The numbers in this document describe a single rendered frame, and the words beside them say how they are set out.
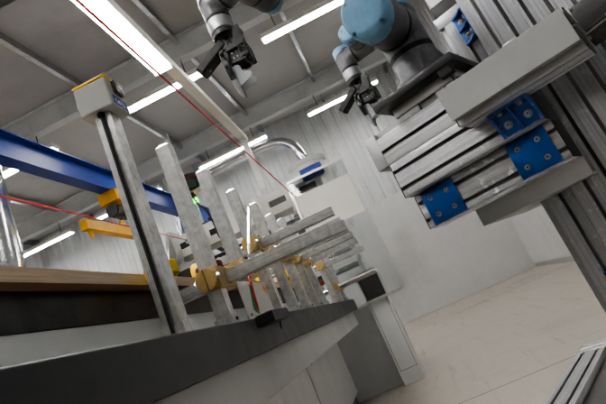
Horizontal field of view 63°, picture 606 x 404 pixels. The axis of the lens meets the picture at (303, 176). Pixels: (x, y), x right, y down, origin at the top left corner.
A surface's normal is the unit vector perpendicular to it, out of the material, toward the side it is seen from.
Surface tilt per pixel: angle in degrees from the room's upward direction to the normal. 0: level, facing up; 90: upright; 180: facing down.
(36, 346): 90
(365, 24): 97
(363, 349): 90
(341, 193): 90
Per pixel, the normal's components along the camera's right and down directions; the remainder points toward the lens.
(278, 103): -0.21, -0.21
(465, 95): -0.63, 0.04
